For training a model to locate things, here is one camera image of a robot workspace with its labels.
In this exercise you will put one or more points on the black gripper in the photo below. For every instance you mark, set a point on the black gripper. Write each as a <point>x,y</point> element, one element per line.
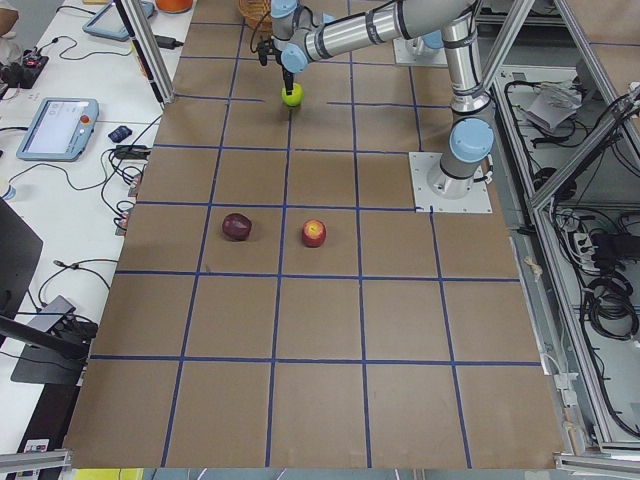
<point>286,79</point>

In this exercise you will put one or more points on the green apple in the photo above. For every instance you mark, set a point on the green apple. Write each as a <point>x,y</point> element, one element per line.
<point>294,97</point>

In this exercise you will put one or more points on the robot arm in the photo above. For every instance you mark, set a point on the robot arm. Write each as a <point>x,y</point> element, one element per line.
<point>422,33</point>

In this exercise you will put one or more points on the brown wicker basket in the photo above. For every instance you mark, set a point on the brown wicker basket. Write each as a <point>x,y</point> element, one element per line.
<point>254,11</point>

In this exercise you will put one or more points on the dark red apple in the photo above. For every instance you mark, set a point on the dark red apple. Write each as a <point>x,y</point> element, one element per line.
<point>236,227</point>

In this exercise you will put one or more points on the dark blue pouch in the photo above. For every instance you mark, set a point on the dark blue pouch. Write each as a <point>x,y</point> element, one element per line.
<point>120,133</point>

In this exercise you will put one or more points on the far teach pendant tablet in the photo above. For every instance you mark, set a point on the far teach pendant tablet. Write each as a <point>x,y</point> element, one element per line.
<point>118,20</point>

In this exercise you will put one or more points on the teach pendant tablet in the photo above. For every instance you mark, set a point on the teach pendant tablet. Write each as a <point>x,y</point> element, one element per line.
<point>60,130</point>
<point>118,20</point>

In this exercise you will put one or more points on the near teach pendant tablet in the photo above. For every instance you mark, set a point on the near teach pendant tablet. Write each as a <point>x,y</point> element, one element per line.
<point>60,130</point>

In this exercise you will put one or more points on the grey hub box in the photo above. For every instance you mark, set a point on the grey hub box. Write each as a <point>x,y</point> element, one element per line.
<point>50,315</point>

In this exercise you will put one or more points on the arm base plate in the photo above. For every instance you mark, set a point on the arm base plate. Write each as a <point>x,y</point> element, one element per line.
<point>434,192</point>
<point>419,52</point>

